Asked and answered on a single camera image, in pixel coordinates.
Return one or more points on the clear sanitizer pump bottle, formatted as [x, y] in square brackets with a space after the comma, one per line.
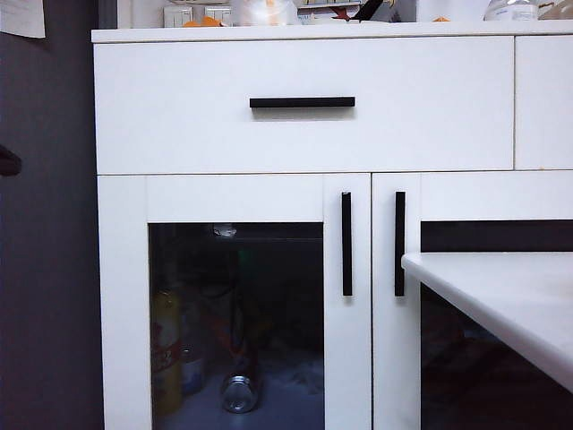
[192, 372]

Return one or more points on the white glass-pane cabinet door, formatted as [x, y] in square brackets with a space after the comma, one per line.
[123, 313]
[385, 358]

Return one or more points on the white table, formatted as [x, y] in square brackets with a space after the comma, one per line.
[492, 304]

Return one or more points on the red white beverage can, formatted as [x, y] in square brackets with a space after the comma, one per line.
[242, 394]

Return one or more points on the white paper sheet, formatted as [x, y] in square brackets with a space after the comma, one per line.
[22, 18]

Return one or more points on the white wall switch panel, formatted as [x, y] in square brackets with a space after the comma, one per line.
[178, 15]
[219, 13]

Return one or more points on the white crumpled plastic bag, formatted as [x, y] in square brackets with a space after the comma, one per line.
[295, 372]

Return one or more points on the white drawer front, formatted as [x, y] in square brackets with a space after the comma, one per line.
[541, 89]
[179, 112]

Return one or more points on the black angled object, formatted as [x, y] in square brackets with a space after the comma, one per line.
[369, 10]

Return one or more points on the white cabinet carcass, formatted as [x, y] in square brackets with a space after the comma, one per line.
[268, 33]

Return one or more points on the clear plastic water bottle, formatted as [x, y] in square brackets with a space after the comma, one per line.
[510, 10]

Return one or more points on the small red object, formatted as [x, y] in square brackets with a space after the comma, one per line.
[344, 13]

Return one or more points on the blue white small box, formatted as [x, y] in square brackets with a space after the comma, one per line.
[313, 17]

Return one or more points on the yellow detergent bottle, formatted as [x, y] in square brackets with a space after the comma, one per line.
[166, 358]

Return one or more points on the clear plastic bag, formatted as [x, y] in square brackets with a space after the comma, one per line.
[259, 13]

